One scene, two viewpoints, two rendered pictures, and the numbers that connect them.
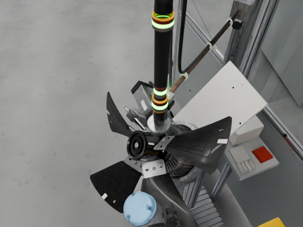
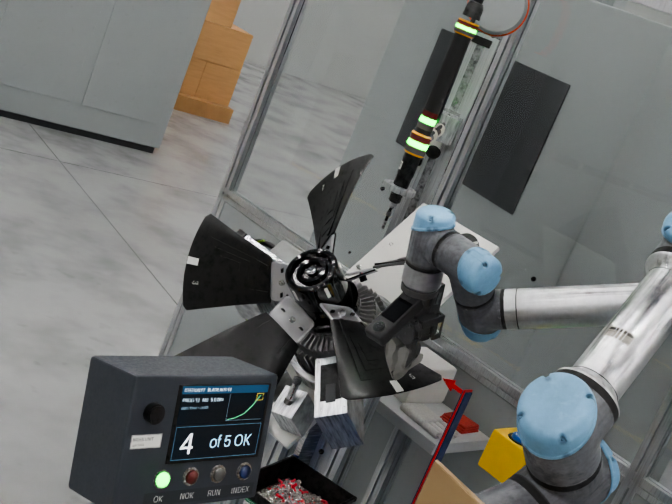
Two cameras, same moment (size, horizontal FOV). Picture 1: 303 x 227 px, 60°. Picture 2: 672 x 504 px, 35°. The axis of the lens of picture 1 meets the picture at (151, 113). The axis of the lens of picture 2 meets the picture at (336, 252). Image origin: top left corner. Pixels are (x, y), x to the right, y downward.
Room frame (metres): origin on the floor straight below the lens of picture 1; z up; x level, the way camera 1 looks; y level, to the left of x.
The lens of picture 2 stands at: (-1.43, 1.05, 1.84)
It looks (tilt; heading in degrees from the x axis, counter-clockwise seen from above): 14 degrees down; 332
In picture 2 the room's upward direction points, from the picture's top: 22 degrees clockwise
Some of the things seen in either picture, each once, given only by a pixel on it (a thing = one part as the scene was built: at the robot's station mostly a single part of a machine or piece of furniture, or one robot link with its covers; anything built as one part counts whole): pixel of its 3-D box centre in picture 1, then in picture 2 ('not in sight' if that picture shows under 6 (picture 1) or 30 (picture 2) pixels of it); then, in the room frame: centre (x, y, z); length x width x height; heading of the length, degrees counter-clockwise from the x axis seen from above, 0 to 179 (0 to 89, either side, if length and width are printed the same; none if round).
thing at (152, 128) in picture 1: (161, 112); (407, 168); (0.47, -0.03, 1.50); 0.09 x 0.07 x 0.10; 146
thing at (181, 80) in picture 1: (208, 47); not in sight; (0.72, -0.19, 1.55); 0.54 x 0.01 x 0.01; 146
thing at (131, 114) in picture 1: (132, 115); not in sight; (0.79, 0.09, 1.08); 0.07 x 0.04 x 0.06; 32
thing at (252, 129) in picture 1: (240, 124); (411, 371); (0.85, -0.49, 0.92); 0.17 x 0.16 x 0.11; 111
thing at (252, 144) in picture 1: (240, 144); (413, 409); (0.77, -0.49, 0.85); 0.36 x 0.24 x 0.03; 21
